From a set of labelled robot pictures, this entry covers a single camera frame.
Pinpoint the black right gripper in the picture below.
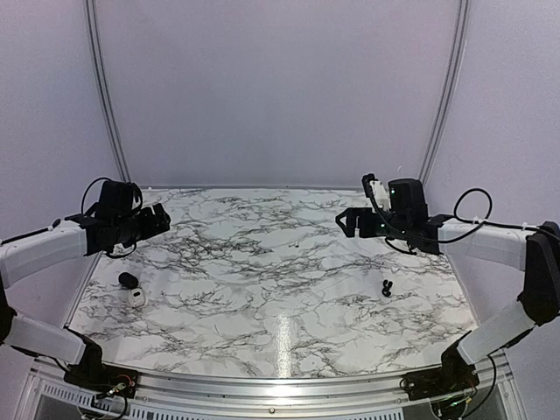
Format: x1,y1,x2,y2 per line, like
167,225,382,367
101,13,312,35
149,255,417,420
335,207,410,242

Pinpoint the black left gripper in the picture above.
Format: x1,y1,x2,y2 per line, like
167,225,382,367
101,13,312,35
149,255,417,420
114,203,171,249

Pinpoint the black earbud charging case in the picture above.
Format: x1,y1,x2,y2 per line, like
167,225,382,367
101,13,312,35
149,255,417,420
118,272,139,290

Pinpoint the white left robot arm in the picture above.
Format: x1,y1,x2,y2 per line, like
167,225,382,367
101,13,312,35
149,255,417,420
1,204,171,389

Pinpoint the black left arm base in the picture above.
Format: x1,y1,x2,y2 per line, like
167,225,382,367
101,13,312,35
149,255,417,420
64,342,139,398

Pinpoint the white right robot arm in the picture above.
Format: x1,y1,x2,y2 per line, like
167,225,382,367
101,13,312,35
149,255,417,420
335,207,559,392

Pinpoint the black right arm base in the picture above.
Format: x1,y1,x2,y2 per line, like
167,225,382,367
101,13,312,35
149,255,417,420
399,348,480,401

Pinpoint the white earbud charging case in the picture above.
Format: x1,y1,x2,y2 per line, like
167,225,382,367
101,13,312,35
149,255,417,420
128,288,146,308

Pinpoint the aluminium front rail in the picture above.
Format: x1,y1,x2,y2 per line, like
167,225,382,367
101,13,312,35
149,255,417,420
14,353,526,419

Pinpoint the left aluminium wall post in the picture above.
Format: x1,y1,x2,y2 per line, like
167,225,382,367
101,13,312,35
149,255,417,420
84,0,131,182

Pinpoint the aluminium wall post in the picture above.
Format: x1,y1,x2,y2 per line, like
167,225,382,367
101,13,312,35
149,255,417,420
84,0,131,182
419,0,472,186

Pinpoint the right aluminium wall post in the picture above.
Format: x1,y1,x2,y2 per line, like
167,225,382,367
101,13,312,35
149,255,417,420
419,0,472,186

